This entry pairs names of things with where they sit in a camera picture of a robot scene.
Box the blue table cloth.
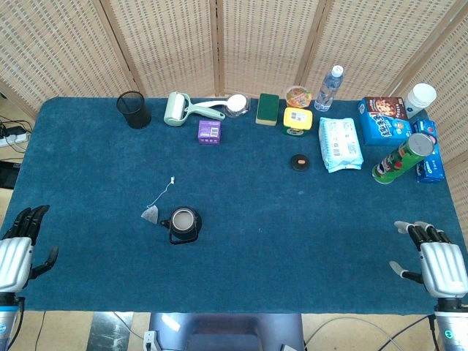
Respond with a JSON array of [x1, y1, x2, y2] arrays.
[[0, 96, 468, 316]]

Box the clear plastic water bottle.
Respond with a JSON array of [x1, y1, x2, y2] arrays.
[[314, 64, 345, 112]]

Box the grey floor cable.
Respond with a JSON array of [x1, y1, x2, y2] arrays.
[[305, 316, 403, 351]]

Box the blue brown cookie box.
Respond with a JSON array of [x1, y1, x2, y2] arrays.
[[358, 97, 410, 147]]

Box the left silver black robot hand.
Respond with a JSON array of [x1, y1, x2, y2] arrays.
[[0, 204, 59, 293]]

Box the bamboo folding screen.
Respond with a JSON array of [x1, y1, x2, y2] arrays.
[[0, 0, 468, 227]]

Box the green chips can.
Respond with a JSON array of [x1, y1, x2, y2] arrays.
[[371, 132, 435, 185]]

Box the white power strip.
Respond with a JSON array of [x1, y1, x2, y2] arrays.
[[0, 133, 29, 148]]

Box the blue Oreo box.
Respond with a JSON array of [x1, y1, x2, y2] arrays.
[[409, 118, 446, 184]]

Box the thin black floor cable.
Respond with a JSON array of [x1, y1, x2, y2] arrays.
[[34, 311, 47, 351]]

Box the yellow box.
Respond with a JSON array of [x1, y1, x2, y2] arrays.
[[282, 107, 314, 137]]

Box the small purple box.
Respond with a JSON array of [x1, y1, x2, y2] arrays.
[[197, 119, 222, 146]]

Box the grey tea bag with string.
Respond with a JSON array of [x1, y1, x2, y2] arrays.
[[141, 176, 176, 224]]

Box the white round long-handled brush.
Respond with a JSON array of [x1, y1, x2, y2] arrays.
[[192, 94, 252, 119]]

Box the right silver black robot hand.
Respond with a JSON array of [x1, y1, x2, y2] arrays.
[[388, 220, 468, 299]]

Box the black mesh pen holder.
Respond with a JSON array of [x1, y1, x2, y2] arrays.
[[116, 90, 152, 129]]

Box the black round lid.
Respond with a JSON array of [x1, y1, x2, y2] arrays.
[[290, 154, 312, 173]]

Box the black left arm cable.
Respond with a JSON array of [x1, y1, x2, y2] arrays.
[[6, 296, 26, 351]]

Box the light blue wet wipes pack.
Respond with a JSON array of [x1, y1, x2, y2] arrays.
[[318, 116, 364, 174]]

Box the green yellow sponge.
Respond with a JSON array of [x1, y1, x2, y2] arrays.
[[255, 93, 280, 127]]

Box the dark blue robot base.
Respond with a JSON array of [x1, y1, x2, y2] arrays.
[[144, 312, 305, 351]]

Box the black cables at power strip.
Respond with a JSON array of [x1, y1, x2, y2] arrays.
[[0, 115, 34, 138]]

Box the round candy jar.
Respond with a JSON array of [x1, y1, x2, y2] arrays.
[[285, 85, 314, 110]]

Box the pale green lint roller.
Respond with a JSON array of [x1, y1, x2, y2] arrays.
[[163, 91, 227, 127]]

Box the black mug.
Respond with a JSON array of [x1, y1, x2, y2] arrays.
[[159, 206, 203, 246]]

